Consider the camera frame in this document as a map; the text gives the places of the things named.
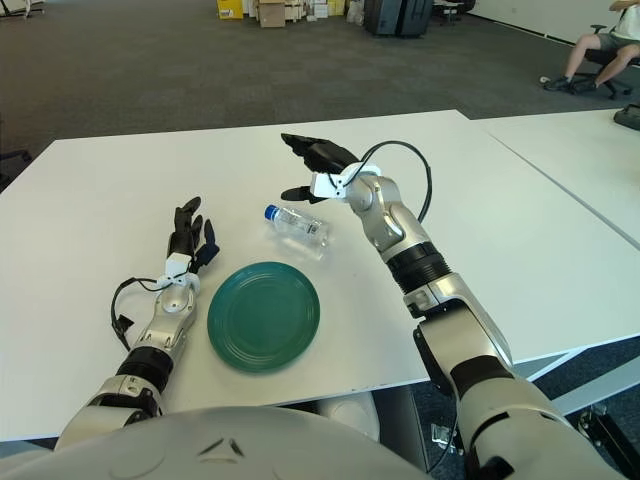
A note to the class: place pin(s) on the white plastic bag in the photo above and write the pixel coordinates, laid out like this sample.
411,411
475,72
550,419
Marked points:
356,14

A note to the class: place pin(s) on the black background office chair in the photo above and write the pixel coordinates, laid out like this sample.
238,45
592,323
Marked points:
452,11

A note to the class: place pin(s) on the grey robot torso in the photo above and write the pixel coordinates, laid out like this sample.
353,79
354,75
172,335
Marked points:
225,445

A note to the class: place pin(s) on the yellow box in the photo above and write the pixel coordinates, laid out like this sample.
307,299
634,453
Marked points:
230,9

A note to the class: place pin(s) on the brown cardboard box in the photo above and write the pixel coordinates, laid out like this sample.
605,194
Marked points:
271,15

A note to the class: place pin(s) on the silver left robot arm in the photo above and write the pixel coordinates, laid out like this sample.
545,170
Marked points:
165,320

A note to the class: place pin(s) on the clear bottle with blue cap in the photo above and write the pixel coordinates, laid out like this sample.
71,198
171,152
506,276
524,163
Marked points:
300,230

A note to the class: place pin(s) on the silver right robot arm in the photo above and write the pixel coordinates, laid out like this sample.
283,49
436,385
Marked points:
450,320

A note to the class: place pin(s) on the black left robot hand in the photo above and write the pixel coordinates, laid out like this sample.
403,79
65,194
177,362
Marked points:
181,235

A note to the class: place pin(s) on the seated person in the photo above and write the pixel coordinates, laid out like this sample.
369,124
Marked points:
610,45

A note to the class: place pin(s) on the green round plate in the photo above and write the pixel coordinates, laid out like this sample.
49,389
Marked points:
264,317

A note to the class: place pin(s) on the black swivel chair under person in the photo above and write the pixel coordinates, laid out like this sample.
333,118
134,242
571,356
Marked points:
597,56

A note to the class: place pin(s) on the white desk base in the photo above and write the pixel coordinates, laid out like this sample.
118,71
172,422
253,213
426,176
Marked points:
25,9

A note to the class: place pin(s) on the black hard case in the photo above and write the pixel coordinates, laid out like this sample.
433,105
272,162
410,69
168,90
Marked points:
381,17

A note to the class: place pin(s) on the stack of white boxes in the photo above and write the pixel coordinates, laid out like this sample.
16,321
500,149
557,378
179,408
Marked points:
325,9

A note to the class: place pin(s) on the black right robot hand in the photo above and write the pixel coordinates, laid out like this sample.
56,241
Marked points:
325,152

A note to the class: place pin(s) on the white table frame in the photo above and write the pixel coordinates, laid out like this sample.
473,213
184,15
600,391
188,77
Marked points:
575,372

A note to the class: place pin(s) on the black wheeled stand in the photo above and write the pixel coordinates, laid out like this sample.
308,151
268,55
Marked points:
610,435

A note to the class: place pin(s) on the black bag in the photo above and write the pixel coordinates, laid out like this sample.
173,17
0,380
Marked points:
629,117

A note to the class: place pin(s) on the black cabinet in background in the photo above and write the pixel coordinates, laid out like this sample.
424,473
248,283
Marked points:
415,19

